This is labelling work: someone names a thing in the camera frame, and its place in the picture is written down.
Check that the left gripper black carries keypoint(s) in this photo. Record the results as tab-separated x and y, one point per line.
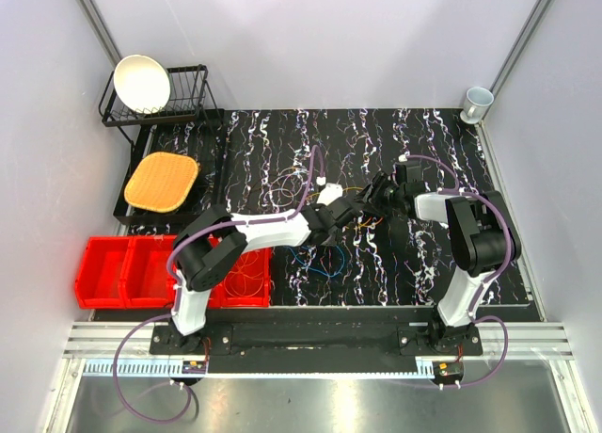
315	207

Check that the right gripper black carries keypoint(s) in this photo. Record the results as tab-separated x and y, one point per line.
377	184

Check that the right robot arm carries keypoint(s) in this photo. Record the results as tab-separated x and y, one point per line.
483	239

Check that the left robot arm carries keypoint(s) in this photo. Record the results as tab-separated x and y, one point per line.
240	234

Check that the black patterned table mat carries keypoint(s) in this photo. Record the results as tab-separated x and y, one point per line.
390	262

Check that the red bin right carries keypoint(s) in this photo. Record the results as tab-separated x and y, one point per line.
248	284

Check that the pale blue mug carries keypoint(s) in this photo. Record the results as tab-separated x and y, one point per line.
476	103

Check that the black tray stand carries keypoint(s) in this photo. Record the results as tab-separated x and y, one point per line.
206	143

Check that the orange woven tray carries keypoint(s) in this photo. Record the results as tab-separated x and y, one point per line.
161	182

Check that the white bowl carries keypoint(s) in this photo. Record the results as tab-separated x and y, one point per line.
142	84

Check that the red bin far left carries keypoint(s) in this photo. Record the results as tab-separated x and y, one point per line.
99	276

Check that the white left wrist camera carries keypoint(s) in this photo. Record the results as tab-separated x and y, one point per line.
328	191

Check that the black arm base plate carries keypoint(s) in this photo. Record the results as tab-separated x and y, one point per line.
331	340

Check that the black wire dish rack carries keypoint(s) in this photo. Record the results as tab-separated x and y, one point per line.
190	99

